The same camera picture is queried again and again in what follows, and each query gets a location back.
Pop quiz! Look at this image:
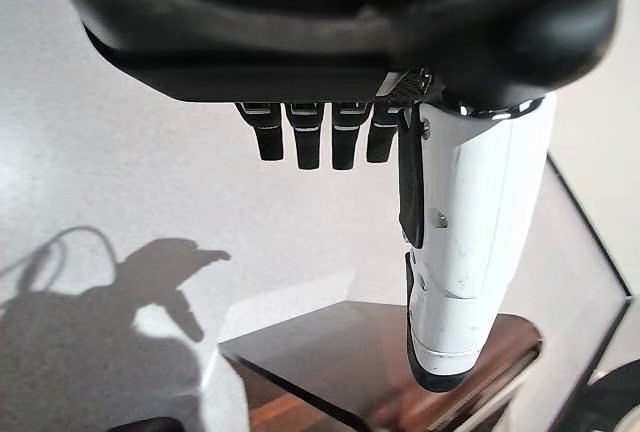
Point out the brown glossy stool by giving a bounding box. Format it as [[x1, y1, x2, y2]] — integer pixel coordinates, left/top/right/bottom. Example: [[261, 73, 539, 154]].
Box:
[[219, 300, 547, 432]]

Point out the round glass washer door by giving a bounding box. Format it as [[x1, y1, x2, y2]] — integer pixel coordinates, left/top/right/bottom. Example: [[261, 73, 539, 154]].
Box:
[[587, 364, 640, 432]]

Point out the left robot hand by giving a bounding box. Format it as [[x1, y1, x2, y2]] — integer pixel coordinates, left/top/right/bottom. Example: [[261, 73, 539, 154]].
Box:
[[47, 0, 621, 393]]

